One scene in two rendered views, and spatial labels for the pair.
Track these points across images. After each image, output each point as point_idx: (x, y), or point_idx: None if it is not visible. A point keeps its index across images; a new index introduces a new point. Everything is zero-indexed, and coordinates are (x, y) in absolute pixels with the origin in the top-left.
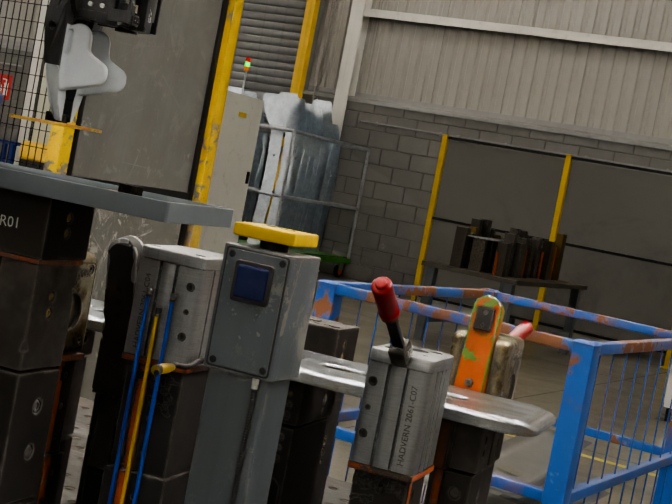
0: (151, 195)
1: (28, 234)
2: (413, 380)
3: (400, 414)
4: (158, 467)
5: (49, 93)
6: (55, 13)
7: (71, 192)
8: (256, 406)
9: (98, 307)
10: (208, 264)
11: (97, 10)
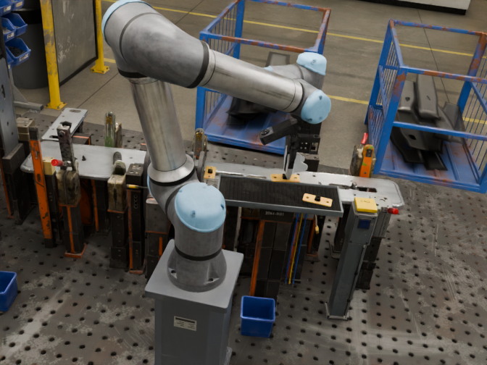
0: (309, 185)
1: (287, 216)
2: (386, 215)
3: (382, 223)
4: (304, 242)
5: (288, 174)
6: (293, 156)
7: (309, 211)
8: (364, 250)
9: (245, 174)
10: None
11: (303, 149)
